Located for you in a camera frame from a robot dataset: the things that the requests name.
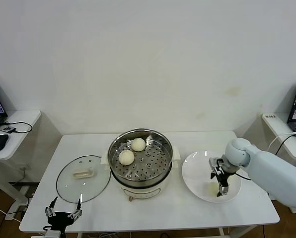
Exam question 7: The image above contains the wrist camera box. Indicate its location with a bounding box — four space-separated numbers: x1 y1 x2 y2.
44 230 66 238
209 157 223 172

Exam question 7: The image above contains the white side desk with mouse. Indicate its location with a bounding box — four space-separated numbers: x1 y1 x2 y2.
0 110 42 214

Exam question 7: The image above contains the thin black looped cable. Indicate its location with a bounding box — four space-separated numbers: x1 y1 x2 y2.
1 120 33 134

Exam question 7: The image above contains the round white plate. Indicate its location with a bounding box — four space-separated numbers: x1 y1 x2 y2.
181 150 242 204

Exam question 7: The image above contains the black cable with adapter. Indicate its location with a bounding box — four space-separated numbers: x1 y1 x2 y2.
274 133 296 157

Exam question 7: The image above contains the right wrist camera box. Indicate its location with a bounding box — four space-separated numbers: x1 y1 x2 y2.
209 157 223 172

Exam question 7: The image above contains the white electric cooker pot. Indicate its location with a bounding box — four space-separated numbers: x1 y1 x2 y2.
110 163 174 203

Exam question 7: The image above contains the white steamed baozi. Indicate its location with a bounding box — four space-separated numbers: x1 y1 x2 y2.
131 137 147 152
207 182 220 197
118 150 135 166

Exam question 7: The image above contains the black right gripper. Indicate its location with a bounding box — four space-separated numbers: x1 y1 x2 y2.
210 168 230 198

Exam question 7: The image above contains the small black patterned device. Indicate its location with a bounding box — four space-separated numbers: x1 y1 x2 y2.
0 125 16 135

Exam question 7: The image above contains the white laptop cable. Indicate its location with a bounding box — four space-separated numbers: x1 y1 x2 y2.
262 132 296 157

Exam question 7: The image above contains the stainless steel steamer basket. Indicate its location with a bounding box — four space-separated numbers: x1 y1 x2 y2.
100 128 181 185

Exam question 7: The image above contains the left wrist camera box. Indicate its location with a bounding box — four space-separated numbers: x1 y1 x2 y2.
44 230 66 238

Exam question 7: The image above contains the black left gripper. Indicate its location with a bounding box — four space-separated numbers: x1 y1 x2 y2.
44 196 84 232

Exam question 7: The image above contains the round glass pot lid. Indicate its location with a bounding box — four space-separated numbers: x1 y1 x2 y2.
56 155 111 204

